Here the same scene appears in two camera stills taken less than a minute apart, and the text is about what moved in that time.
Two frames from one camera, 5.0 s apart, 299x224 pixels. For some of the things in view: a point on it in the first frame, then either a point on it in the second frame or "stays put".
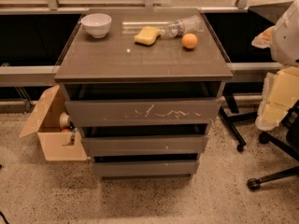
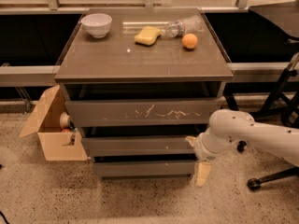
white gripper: (286, 40) to (200, 148)
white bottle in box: (64, 120) stays put
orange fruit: (189, 40) stays put
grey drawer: (145, 145) stays put
